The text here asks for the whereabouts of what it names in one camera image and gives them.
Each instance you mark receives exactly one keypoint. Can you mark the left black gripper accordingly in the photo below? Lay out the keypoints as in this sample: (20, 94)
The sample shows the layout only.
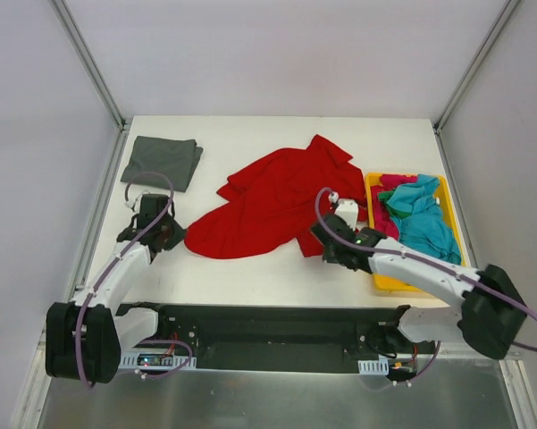
(162, 235)

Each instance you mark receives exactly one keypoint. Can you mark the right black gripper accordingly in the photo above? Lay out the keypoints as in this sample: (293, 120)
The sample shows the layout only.
(332, 238)

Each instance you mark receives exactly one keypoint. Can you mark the red t-shirt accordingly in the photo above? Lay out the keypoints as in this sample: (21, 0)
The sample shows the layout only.
(272, 202)

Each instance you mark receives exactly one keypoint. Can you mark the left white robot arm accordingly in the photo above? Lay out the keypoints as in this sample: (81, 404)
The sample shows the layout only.
(85, 337)

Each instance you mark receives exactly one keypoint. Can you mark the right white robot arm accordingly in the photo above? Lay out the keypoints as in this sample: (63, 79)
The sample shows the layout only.
(482, 307)

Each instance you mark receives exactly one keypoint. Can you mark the magenta t-shirt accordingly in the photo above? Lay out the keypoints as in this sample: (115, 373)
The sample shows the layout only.
(377, 212)

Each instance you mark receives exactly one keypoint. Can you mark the green t-shirt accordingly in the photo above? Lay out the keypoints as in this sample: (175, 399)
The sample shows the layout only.
(392, 204)

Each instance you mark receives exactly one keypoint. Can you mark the folded grey t-shirt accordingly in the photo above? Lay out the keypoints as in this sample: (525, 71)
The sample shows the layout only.
(177, 160)

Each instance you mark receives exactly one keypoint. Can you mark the teal t-shirt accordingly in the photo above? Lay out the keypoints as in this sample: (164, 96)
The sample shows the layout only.
(424, 229)

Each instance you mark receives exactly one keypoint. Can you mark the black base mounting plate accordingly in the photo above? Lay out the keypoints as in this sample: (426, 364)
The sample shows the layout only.
(280, 339)

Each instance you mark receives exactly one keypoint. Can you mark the yellow plastic bin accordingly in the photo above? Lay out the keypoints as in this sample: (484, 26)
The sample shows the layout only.
(386, 285)

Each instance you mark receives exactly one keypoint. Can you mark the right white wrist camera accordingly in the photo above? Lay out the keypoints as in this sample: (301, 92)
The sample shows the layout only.
(346, 209)

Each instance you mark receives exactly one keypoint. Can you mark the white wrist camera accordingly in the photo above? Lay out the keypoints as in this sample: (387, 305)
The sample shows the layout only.
(346, 209)
(134, 203)

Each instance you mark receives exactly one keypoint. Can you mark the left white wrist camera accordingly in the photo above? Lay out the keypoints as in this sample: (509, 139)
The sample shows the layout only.
(134, 203)

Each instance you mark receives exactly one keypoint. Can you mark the right white cable duct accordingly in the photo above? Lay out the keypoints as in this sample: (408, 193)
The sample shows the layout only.
(380, 366)

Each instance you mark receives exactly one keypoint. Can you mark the white cable duct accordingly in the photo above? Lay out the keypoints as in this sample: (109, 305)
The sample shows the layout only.
(380, 366)
(155, 362)

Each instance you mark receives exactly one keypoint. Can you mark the left white cable duct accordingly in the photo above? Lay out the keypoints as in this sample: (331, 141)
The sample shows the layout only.
(155, 362)

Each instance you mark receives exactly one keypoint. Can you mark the left aluminium frame post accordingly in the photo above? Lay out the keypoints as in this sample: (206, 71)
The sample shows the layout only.
(80, 46)

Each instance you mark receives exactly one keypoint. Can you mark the aluminium frame post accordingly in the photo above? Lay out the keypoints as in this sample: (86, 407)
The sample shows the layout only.
(80, 46)
(498, 26)

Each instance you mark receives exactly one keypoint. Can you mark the right aluminium frame post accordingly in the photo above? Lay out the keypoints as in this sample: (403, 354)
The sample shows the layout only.
(498, 26)

